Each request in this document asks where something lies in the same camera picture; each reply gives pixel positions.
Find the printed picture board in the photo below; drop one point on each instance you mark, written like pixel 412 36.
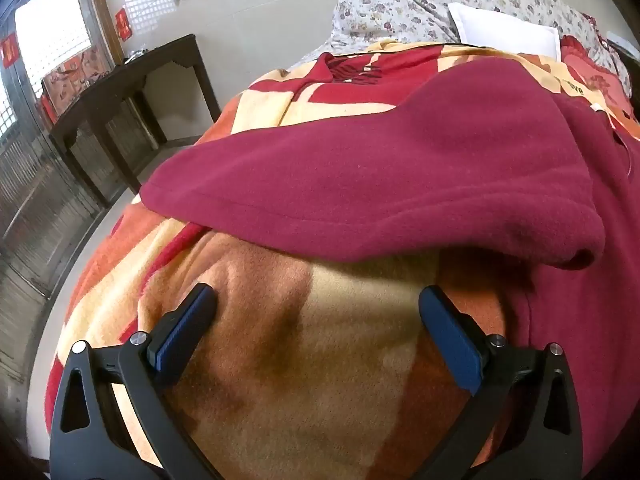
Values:
pixel 75 72

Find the red paper decoration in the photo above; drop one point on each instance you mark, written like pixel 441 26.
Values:
pixel 123 25
pixel 8 50

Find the wooden lattice window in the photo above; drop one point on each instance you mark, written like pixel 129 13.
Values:
pixel 50 25

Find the maroon fleece garment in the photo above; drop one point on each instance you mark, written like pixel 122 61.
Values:
pixel 375 170

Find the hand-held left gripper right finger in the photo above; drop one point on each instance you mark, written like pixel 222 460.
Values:
pixel 452 340

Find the dark wooden table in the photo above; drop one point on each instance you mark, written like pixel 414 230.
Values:
pixel 125 80

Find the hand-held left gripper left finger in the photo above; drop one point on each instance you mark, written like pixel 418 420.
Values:
pixel 182 330

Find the printed orange and red blanket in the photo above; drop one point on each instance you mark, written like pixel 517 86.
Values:
pixel 325 360

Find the floral quilt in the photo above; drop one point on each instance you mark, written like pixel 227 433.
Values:
pixel 400 5

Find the white pillow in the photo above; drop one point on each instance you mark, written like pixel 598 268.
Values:
pixel 500 27

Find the red patterned cushion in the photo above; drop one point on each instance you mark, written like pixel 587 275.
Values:
pixel 595 75

